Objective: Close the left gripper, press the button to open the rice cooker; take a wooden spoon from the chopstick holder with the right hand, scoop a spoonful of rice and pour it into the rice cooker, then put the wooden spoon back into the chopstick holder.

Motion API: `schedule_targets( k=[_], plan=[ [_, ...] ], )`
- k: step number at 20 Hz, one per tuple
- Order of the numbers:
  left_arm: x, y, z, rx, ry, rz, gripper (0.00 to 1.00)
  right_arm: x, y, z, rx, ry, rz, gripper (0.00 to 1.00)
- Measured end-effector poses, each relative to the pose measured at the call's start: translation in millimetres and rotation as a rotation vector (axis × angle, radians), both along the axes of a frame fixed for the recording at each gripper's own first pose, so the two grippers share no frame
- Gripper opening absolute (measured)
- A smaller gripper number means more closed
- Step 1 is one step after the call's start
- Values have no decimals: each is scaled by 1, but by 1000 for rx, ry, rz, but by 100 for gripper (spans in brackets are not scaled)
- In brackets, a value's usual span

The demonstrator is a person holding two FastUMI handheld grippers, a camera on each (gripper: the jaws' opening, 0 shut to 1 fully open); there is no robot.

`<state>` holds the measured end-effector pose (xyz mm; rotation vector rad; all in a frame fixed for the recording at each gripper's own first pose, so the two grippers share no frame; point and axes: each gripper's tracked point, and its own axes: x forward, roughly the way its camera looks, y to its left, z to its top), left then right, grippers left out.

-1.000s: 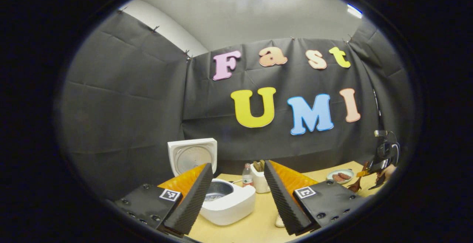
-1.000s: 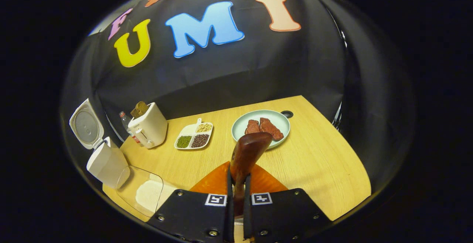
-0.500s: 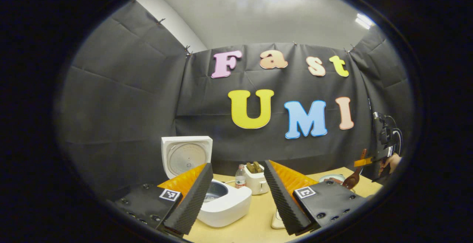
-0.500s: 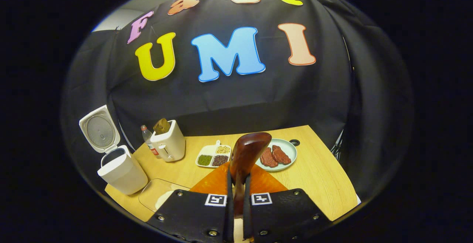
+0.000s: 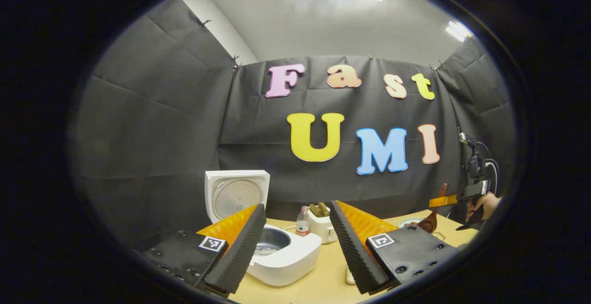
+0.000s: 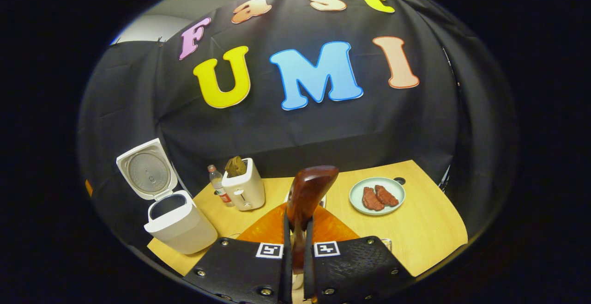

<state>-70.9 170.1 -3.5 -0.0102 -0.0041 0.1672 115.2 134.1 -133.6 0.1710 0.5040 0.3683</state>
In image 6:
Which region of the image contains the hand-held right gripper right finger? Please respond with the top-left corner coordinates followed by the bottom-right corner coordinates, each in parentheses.
top-left (303, 204), bottom-right (414, 303)

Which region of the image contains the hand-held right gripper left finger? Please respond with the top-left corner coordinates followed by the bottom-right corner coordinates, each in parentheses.
top-left (184, 202), bottom-right (294, 304)

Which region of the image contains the white rice cooker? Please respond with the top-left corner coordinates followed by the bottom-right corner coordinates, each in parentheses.
top-left (115, 138), bottom-right (219, 255)

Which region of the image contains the brown wooden spoon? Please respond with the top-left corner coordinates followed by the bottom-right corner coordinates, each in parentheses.
top-left (286, 165), bottom-right (340, 275)

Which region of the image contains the pale green plate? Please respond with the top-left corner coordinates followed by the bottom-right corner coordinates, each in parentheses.
top-left (349, 176), bottom-right (406, 216)

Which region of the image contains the red meat piece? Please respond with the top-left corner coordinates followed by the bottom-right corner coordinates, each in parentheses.
top-left (362, 186), bottom-right (385, 212)
top-left (374, 184), bottom-right (400, 207)

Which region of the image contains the white toaster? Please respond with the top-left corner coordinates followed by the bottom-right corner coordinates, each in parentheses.
top-left (221, 158), bottom-right (266, 212)

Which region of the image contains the clear water bottle red label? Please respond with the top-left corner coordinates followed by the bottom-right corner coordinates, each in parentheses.
top-left (207, 164), bottom-right (235, 208)

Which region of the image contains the black backdrop cloth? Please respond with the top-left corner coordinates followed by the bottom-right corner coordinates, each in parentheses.
top-left (76, 0), bottom-right (518, 249)

